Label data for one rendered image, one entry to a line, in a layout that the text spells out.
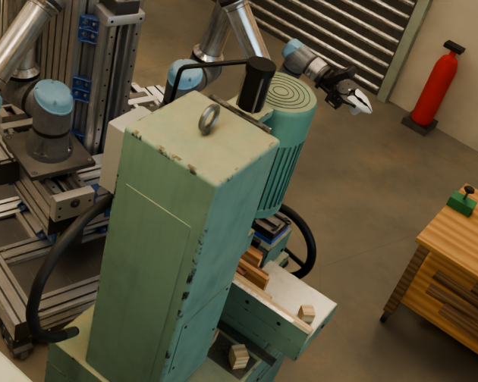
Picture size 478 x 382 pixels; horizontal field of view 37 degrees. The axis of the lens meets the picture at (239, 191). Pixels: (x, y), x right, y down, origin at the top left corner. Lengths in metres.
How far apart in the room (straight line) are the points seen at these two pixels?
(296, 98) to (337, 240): 2.12
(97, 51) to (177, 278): 1.12
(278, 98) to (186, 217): 0.39
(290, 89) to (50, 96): 0.88
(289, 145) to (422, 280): 1.89
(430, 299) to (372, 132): 1.59
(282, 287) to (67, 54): 1.05
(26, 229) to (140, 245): 1.55
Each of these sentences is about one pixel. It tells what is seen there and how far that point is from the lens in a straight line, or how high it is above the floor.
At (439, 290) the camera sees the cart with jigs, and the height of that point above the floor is 0.20.
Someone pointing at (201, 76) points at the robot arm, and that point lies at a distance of 2.49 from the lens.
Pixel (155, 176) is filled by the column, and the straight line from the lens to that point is 1.31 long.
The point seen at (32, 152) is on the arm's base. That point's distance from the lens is 2.32.
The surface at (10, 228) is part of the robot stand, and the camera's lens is 2.97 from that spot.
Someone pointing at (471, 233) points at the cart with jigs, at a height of 0.53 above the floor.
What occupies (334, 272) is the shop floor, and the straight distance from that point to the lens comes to 3.44.
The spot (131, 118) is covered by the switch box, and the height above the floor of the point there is 1.48.
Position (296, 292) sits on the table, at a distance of 1.98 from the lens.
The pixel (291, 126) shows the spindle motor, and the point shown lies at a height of 1.47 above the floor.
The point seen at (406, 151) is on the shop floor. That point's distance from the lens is 4.52.
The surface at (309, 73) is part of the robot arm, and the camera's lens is 2.39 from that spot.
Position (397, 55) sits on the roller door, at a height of 0.35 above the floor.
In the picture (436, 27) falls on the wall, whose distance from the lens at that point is 4.73.
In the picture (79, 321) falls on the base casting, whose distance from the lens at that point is 1.90.
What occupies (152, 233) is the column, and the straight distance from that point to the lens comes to 1.39.
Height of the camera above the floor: 2.28
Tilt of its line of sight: 38 degrees down
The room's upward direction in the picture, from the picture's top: 18 degrees clockwise
